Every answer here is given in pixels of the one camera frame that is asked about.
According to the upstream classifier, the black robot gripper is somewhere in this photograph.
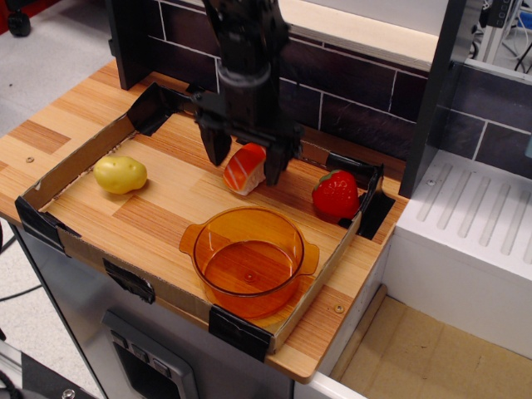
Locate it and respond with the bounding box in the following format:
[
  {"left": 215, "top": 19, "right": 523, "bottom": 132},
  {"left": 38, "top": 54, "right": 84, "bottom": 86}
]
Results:
[{"left": 191, "top": 66, "right": 304, "bottom": 186}]

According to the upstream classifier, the salmon nigiri sushi toy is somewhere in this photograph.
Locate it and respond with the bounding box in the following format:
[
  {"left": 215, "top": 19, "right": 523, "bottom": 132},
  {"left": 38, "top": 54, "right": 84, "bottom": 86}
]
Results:
[{"left": 223, "top": 143, "right": 266, "bottom": 196}]

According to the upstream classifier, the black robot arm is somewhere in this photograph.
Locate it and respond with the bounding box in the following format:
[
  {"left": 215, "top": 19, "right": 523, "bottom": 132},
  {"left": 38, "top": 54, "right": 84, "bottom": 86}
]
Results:
[{"left": 192, "top": 1, "right": 304, "bottom": 186}]

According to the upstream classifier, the orange transparent plastic pot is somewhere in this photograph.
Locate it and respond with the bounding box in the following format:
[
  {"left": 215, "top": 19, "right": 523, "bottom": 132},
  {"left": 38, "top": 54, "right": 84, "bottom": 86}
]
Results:
[{"left": 180, "top": 207, "right": 319, "bottom": 319}]

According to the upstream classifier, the cardboard fence with black tape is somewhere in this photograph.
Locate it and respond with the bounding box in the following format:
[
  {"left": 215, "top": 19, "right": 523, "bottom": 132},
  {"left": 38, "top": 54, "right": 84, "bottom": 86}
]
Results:
[{"left": 14, "top": 81, "right": 397, "bottom": 363}]

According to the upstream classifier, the red strawberry toy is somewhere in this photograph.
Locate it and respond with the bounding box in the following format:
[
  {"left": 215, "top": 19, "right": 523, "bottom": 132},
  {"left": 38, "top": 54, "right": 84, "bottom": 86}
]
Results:
[{"left": 312, "top": 170, "right": 360, "bottom": 219}]

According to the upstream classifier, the yellow potato toy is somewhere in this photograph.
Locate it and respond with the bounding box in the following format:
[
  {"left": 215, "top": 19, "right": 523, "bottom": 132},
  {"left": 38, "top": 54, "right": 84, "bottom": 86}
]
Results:
[{"left": 93, "top": 155, "right": 148, "bottom": 195}]

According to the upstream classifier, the grey toy oven front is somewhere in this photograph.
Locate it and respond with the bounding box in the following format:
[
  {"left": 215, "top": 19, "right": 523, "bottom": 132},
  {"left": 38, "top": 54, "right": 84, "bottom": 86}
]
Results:
[{"left": 12, "top": 227, "right": 294, "bottom": 398}]

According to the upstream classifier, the white toy sink drainer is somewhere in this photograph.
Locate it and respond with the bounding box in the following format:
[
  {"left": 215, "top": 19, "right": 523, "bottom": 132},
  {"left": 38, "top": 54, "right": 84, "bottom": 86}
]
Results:
[{"left": 383, "top": 151, "right": 531, "bottom": 357}]

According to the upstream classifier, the black chair caster wheel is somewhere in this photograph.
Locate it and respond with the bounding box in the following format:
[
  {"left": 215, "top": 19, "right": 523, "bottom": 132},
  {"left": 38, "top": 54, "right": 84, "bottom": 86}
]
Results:
[{"left": 7, "top": 10, "right": 31, "bottom": 37}]

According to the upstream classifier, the dark grey left post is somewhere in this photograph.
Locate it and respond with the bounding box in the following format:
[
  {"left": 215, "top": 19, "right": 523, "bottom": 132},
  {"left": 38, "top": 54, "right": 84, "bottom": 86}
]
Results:
[{"left": 105, "top": 0, "right": 162, "bottom": 90}]

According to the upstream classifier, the dark grey post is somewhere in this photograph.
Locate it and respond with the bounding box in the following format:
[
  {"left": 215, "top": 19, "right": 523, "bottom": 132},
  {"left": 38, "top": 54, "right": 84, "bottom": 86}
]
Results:
[
  {"left": 105, "top": 0, "right": 162, "bottom": 90},
  {"left": 399, "top": 0, "right": 482, "bottom": 198}
]

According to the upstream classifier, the dark grey right post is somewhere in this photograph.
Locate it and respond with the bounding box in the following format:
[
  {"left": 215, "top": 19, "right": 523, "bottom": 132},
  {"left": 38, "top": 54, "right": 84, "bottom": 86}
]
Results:
[{"left": 399, "top": 0, "right": 482, "bottom": 198}]

